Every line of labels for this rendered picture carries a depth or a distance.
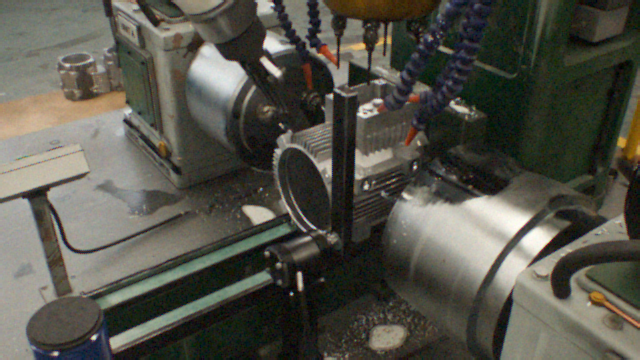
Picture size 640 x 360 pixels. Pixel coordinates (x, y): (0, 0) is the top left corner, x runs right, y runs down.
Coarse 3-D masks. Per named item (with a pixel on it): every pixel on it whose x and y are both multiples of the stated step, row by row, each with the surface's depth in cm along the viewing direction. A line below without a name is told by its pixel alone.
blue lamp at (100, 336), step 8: (104, 320) 54; (104, 328) 53; (96, 336) 52; (104, 336) 53; (88, 344) 51; (96, 344) 52; (104, 344) 53; (32, 352) 52; (40, 352) 50; (48, 352) 50; (56, 352) 50; (64, 352) 50; (72, 352) 50; (80, 352) 51; (88, 352) 51; (96, 352) 52; (104, 352) 53; (112, 352) 56
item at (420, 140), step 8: (280, 136) 105; (288, 136) 105; (416, 136) 105; (424, 136) 106; (280, 144) 106; (288, 144) 105; (416, 144) 105; (424, 144) 105; (328, 168) 96; (328, 176) 97; (280, 200) 112
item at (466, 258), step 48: (480, 144) 88; (384, 192) 95; (432, 192) 82; (480, 192) 79; (528, 192) 77; (576, 192) 79; (384, 240) 86; (432, 240) 80; (480, 240) 75; (528, 240) 74; (432, 288) 80; (480, 288) 74; (480, 336) 78
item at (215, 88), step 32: (192, 64) 127; (224, 64) 119; (288, 64) 118; (320, 64) 122; (192, 96) 125; (224, 96) 116; (256, 96) 117; (320, 96) 122; (224, 128) 117; (256, 128) 120; (288, 128) 124; (256, 160) 123
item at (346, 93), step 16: (336, 96) 82; (352, 96) 81; (336, 112) 83; (352, 112) 82; (336, 128) 84; (352, 128) 83; (336, 144) 85; (352, 144) 85; (336, 160) 87; (352, 160) 86; (336, 176) 88; (352, 176) 87; (336, 192) 89; (352, 192) 89; (336, 208) 91; (352, 208) 90; (336, 224) 92; (352, 224) 92; (336, 240) 93
